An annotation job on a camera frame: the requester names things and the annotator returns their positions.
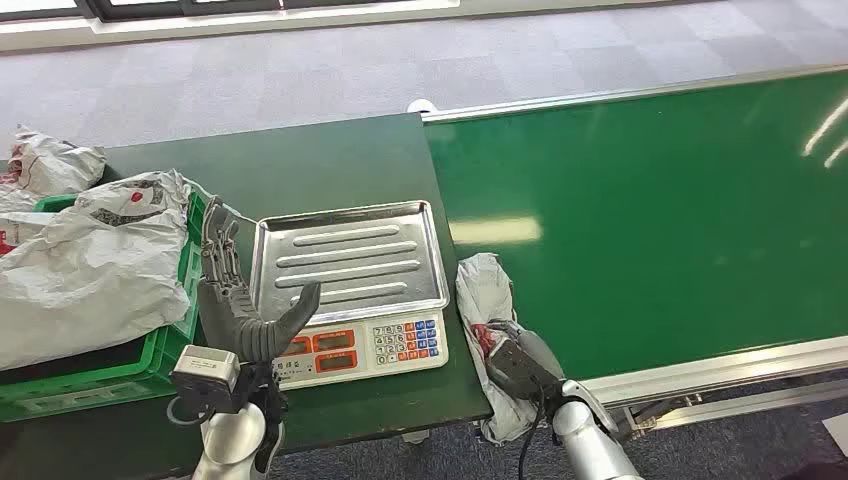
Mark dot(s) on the white paper sheet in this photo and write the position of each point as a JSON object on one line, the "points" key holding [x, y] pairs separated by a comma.
{"points": [[838, 434]]}

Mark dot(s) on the white table foot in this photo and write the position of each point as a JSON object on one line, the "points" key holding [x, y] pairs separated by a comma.
{"points": [[415, 436], [422, 106]]}

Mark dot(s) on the dark green table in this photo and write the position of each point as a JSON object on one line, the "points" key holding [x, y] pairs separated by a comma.
{"points": [[331, 159]]}

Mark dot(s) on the large white poly mailer package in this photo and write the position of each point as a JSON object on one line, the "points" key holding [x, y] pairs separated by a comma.
{"points": [[93, 278]]}

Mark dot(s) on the electronic scale with steel tray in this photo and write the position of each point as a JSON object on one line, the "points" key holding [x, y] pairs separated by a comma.
{"points": [[351, 258]]}

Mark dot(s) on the flat white red-print package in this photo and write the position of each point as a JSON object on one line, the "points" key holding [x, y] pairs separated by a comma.
{"points": [[23, 228]]}

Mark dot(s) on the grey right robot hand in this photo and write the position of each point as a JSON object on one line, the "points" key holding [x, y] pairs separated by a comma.
{"points": [[523, 364]]}

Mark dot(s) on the green plastic crate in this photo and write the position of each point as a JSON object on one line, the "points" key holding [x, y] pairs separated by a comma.
{"points": [[99, 391]]}

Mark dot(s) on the white window sill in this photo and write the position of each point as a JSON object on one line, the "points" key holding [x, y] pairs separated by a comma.
{"points": [[199, 26]]}

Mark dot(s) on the black window frame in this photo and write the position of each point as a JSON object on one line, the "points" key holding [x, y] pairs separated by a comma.
{"points": [[132, 8]]}

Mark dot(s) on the green conveyor belt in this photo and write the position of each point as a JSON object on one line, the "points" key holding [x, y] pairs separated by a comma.
{"points": [[629, 218]]}

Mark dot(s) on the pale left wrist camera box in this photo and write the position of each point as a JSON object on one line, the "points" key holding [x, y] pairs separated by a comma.
{"points": [[205, 374]]}

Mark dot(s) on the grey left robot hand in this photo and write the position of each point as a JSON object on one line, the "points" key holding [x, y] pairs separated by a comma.
{"points": [[225, 311]]}

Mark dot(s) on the crumpled white red-print package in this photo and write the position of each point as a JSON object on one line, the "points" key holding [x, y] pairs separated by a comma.
{"points": [[53, 166]]}

